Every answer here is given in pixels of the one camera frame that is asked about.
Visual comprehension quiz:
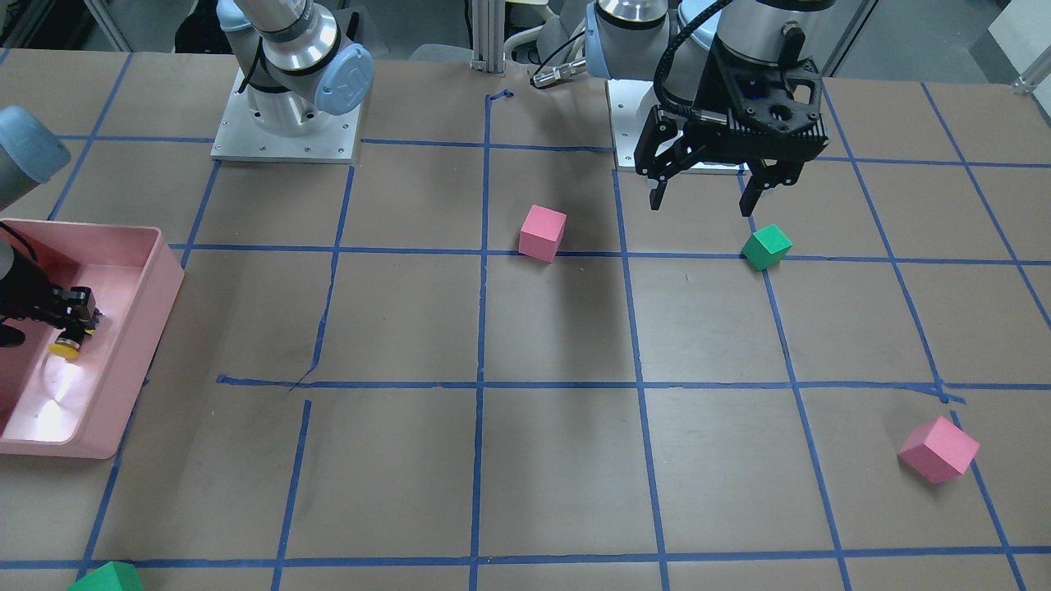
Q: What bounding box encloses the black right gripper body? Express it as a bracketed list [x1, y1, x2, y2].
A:
[1, 246, 62, 329]

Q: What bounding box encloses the yellow mushroom push button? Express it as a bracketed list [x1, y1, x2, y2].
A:
[48, 319, 98, 360]

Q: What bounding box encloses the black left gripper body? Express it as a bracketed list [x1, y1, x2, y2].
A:
[634, 37, 828, 175]

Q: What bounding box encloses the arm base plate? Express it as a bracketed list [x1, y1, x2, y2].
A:
[607, 80, 657, 172]
[210, 72, 363, 164]

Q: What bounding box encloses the green foam cube near bin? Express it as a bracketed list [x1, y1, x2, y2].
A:
[68, 561, 144, 591]

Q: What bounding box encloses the pink foam cube outer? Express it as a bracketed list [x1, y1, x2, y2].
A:
[897, 416, 980, 485]

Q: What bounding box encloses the aluminium frame post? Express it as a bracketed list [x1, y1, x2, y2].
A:
[469, 0, 506, 77]

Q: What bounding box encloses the pink plastic bin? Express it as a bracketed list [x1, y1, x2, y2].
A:
[1, 218, 184, 458]

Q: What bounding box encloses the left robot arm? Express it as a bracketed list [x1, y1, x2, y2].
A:
[585, 1, 833, 217]

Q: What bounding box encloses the pink foam cube centre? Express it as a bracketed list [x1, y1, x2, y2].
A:
[517, 204, 566, 264]

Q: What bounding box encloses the grey office chair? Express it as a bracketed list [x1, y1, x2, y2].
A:
[409, 1, 588, 68]

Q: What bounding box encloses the pink foam cube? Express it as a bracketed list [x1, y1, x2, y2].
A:
[517, 204, 566, 264]
[897, 416, 980, 485]

